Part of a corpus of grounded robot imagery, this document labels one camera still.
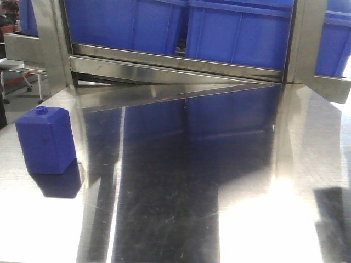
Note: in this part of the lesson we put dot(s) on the blue plastic block part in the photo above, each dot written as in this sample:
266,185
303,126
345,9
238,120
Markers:
46,140

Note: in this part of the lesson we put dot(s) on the stainless steel shelf rack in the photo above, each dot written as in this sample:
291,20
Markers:
65,63

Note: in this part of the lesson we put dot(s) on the large blue bin left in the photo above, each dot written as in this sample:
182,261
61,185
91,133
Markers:
145,26

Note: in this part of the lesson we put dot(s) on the large blue bin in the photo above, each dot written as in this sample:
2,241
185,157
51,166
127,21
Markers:
247,33
145,26

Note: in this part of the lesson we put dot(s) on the large blue bin right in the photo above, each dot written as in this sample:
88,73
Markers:
247,33

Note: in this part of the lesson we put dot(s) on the blue bin far right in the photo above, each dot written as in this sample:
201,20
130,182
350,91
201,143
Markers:
334,50

